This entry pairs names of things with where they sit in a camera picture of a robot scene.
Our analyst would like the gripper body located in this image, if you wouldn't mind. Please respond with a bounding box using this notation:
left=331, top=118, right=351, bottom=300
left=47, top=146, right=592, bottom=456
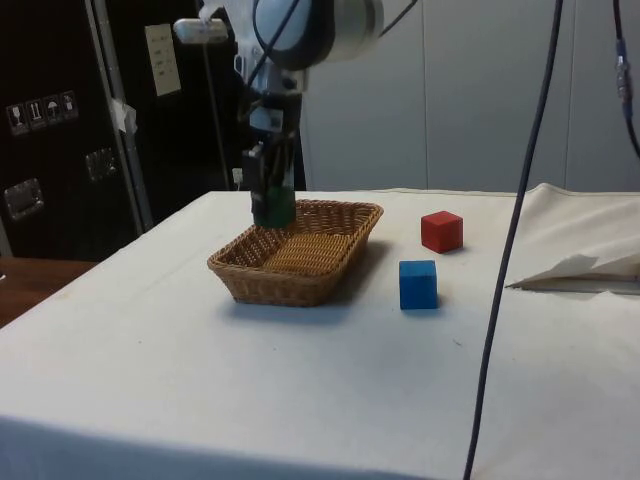
left=237, top=91, right=303, bottom=140

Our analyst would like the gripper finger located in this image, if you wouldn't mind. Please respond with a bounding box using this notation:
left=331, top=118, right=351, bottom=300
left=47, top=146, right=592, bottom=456
left=241, top=142, right=267, bottom=225
left=269, top=132, right=297, bottom=191

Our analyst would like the green cube block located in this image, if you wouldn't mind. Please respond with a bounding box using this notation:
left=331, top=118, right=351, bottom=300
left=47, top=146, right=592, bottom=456
left=253, top=186, right=296, bottom=230

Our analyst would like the blue cube block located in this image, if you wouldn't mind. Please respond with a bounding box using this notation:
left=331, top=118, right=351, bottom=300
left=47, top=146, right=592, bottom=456
left=398, top=259, right=440, bottom=312

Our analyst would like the wicker basket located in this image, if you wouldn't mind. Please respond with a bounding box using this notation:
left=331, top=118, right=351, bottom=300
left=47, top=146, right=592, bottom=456
left=206, top=198, right=386, bottom=308

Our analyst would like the red cube block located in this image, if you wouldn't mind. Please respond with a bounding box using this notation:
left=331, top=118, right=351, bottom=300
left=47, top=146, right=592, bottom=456
left=420, top=210, right=465, bottom=253

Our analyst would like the black cabinet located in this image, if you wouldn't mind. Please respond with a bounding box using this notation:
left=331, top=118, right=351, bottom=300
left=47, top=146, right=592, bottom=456
left=0, top=0, right=307, bottom=262

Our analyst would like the pale locker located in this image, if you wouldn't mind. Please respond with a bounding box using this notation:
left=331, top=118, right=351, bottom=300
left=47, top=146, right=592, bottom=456
left=554, top=0, right=640, bottom=194

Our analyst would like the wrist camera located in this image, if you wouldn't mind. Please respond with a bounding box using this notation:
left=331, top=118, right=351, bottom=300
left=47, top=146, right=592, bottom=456
left=172, top=17, right=232, bottom=45

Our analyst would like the black cable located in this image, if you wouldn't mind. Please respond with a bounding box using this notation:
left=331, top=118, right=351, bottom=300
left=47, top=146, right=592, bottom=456
left=377, top=0, right=420, bottom=39
left=462, top=0, right=565, bottom=480

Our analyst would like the dark blue cable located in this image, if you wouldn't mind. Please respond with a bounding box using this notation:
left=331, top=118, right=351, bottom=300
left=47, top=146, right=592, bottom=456
left=612, top=0, right=640, bottom=156

